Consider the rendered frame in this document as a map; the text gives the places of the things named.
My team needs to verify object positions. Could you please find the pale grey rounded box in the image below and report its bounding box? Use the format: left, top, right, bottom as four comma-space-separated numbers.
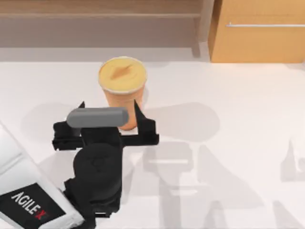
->
66, 107, 130, 128

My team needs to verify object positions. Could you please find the wooden cupboard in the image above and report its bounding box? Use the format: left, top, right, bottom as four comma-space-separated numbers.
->
207, 0, 305, 63

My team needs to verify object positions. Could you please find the long metal handle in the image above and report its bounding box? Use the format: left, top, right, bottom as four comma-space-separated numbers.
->
225, 21, 305, 28

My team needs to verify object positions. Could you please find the wooden open shelf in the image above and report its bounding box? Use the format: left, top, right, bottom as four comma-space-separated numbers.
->
0, 0, 208, 58

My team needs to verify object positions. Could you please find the orange cup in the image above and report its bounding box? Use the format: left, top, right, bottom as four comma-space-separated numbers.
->
98, 56, 148, 131

